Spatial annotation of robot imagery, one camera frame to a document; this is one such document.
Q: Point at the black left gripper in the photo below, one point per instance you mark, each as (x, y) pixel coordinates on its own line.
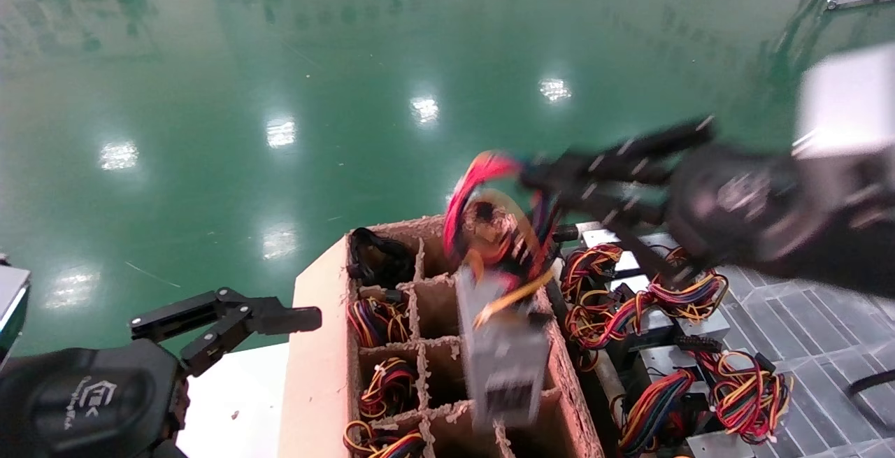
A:
(91, 402)

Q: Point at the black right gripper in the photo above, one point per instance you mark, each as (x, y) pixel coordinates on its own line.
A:
(741, 206)

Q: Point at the brown cardboard divider box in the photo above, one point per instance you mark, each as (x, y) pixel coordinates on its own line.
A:
(318, 374)

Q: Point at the clear ridged plastic tray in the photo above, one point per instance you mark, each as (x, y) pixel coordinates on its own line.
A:
(804, 346)

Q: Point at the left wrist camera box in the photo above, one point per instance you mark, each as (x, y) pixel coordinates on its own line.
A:
(10, 297)

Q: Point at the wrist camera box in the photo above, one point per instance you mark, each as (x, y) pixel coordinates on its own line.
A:
(846, 101)
(10, 297)

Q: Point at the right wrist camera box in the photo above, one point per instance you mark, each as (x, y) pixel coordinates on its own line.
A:
(846, 101)

